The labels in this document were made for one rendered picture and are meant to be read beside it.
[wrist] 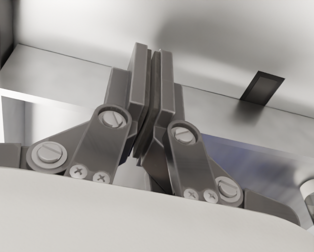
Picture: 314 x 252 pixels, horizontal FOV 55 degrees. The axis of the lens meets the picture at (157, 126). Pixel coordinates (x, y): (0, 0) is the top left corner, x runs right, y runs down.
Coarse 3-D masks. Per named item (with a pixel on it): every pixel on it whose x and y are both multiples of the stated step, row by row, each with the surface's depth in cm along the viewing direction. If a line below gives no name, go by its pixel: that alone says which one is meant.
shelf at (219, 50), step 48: (48, 0) 14; (96, 0) 14; (144, 0) 14; (192, 0) 14; (240, 0) 14; (288, 0) 14; (48, 48) 15; (96, 48) 15; (192, 48) 15; (240, 48) 15; (288, 48) 15; (240, 96) 18; (288, 96) 17
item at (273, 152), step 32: (32, 64) 14; (64, 64) 15; (96, 64) 16; (0, 96) 13; (32, 96) 13; (64, 96) 14; (96, 96) 14; (192, 96) 16; (224, 96) 17; (0, 128) 14; (32, 128) 19; (64, 128) 19; (224, 128) 15; (256, 128) 16; (288, 128) 17; (128, 160) 21; (224, 160) 21; (256, 160) 21; (288, 160) 21; (288, 192) 24
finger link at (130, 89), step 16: (144, 48) 12; (128, 64) 13; (144, 64) 11; (112, 80) 11; (128, 80) 12; (144, 80) 11; (112, 96) 11; (128, 96) 10; (144, 96) 10; (144, 112) 10; (80, 128) 9; (32, 144) 8; (48, 144) 8; (64, 144) 9; (128, 144) 10; (32, 160) 8; (48, 160) 8; (64, 160) 8
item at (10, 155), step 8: (0, 144) 8; (8, 144) 8; (16, 144) 8; (0, 152) 8; (8, 152) 8; (16, 152) 8; (24, 152) 9; (0, 160) 8; (8, 160) 8; (16, 160) 8; (24, 160) 8; (24, 168) 8
